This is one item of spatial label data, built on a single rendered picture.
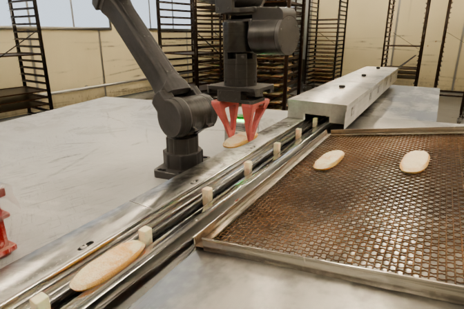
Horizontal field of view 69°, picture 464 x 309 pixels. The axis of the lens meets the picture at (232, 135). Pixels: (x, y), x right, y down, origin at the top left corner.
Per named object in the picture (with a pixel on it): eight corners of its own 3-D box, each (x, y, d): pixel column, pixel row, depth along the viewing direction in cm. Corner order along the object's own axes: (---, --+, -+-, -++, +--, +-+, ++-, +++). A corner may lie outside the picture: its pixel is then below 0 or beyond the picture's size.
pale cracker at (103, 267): (131, 238, 45) (130, 232, 45) (152, 247, 43) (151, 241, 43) (61, 285, 37) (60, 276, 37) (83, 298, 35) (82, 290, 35)
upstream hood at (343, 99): (364, 78, 208) (366, 64, 205) (396, 80, 199) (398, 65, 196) (286, 122, 106) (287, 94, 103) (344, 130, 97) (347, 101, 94)
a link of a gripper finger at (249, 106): (252, 147, 57) (252, 92, 54) (217, 141, 60) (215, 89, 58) (270, 137, 62) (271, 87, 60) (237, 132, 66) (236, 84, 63)
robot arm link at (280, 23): (249, -19, 58) (214, -25, 52) (308, -28, 51) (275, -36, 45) (249, 52, 62) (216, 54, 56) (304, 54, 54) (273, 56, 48)
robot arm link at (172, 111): (118, -1, 88) (79, -4, 81) (134, -49, 79) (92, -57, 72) (206, 135, 76) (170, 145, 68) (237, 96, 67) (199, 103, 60)
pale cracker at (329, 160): (329, 152, 64) (328, 147, 64) (349, 153, 62) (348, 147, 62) (308, 170, 56) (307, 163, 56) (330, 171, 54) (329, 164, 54)
